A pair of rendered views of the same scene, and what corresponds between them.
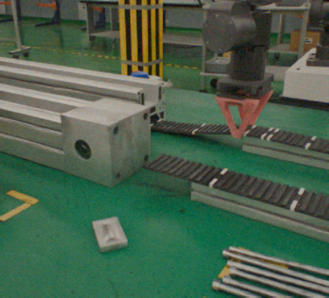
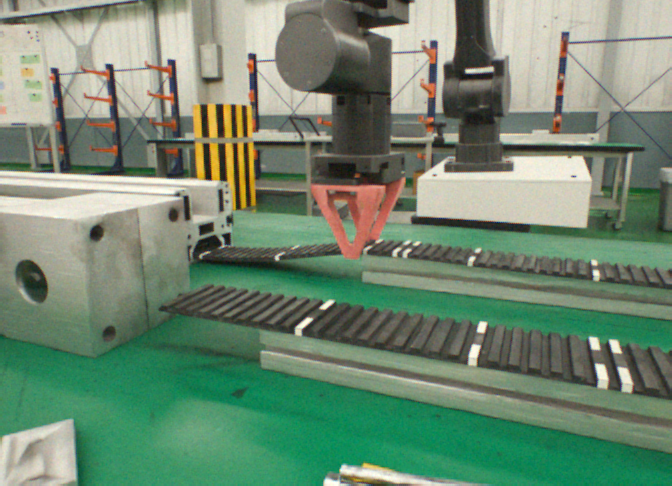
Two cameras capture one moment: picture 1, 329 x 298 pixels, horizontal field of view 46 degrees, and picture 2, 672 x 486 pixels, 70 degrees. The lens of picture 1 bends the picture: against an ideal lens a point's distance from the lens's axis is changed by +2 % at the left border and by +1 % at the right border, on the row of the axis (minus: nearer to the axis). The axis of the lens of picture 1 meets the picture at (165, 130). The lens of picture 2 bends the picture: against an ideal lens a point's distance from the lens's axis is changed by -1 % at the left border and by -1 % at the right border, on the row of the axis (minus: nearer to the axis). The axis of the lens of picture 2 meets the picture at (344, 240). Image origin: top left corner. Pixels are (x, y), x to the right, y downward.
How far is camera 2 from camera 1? 0.21 m
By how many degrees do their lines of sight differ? 12
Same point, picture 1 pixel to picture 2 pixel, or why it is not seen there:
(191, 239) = (250, 457)
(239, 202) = (361, 364)
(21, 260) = not seen: outside the picture
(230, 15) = (323, 17)
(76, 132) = (15, 245)
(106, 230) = (31, 454)
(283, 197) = (450, 342)
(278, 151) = (423, 277)
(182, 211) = (239, 393)
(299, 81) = (437, 191)
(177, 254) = not seen: outside the picture
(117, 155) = (103, 287)
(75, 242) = not seen: outside the picture
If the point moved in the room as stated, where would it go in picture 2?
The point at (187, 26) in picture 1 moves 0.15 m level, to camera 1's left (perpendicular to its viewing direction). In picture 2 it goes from (288, 172) to (280, 172)
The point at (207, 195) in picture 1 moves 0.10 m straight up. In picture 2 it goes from (294, 356) to (290, 197)
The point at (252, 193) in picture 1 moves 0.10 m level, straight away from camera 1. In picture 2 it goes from (387, 338) to (387, 282)
